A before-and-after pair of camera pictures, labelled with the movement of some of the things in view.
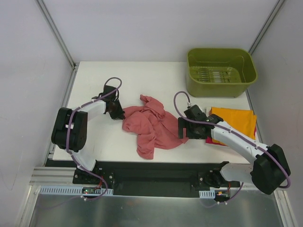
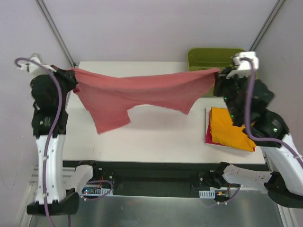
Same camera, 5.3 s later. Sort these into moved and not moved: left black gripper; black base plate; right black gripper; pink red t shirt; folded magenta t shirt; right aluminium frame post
Moved: left black gripper; pink red t shirt; right black gripper
Not moved: right aluminium frame post; folded magenta t shirt; black base plate
